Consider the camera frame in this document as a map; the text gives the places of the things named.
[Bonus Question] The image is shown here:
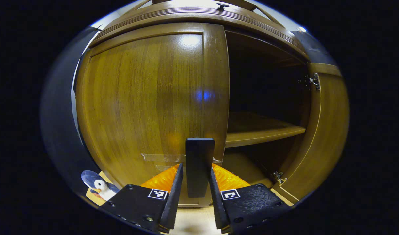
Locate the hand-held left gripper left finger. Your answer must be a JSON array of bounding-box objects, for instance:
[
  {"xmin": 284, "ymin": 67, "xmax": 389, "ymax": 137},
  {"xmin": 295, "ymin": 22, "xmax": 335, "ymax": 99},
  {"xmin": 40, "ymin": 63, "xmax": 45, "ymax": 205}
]
[{"xmin": 101, "ymin": 163, "xmax": 184, "ymax": 234}]

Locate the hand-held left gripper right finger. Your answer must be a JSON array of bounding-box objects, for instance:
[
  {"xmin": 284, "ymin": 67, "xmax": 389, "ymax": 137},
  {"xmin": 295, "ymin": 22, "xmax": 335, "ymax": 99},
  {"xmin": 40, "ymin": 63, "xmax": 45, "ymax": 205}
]
[{"xmin": 208, "ymin": 163, "xmax": 293, "ymax": 235}]

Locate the black door handle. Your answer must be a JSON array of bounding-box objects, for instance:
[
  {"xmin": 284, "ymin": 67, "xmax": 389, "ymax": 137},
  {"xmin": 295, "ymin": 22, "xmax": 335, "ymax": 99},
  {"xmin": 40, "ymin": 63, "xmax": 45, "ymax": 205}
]
[{"xmin": 185, "ymin": 138, "xmax": 215, "ymax": 198}]

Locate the wooden double-door shoe cabinet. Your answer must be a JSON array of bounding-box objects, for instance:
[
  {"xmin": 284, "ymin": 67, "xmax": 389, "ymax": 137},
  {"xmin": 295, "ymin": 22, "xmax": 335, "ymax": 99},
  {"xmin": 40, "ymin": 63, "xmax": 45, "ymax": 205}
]
[{"xmin": 74, "ymin": 0, "xmax": 342, "ymax": 209}]

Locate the wooden cabinet door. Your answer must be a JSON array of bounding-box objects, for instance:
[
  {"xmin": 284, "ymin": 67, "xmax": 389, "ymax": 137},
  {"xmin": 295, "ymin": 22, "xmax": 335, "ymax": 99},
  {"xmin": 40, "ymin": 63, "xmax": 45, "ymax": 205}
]
[
  {"xmin": 271, "ymin": 62, "xmax": 350, "ymax": 205},
  {"xmin": 75, "ymin": 22, "xmax": 230, "ymax": 208}
]

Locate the metal door hinge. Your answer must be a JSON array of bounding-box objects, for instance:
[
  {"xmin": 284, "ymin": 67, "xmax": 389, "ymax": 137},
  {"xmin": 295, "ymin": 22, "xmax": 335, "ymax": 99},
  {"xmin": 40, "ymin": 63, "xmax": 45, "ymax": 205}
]
[
  {"xmin": 273, "ymin": 171, "xmax": 288, "ymax": 187},
  {"xmin": 305, "ymin": 72, "xmax": 321, "ymax": 91}
]

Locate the wooden cabinet drawer front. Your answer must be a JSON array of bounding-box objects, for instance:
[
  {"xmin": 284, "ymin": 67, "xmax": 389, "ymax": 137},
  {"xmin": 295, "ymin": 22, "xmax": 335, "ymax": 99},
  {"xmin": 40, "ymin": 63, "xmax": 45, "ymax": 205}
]
[{"xmin": 88, "ymin": 2, "xmax": 309, "ymax": 61}]

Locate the penguin plush toy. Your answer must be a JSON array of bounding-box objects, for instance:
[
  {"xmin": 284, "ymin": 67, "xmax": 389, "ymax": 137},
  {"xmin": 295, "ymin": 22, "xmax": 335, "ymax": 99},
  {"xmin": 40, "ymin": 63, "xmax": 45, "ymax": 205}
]
[{"xmin": 81, "ymin": 170, "xmax": 120, "ymax": 201}]

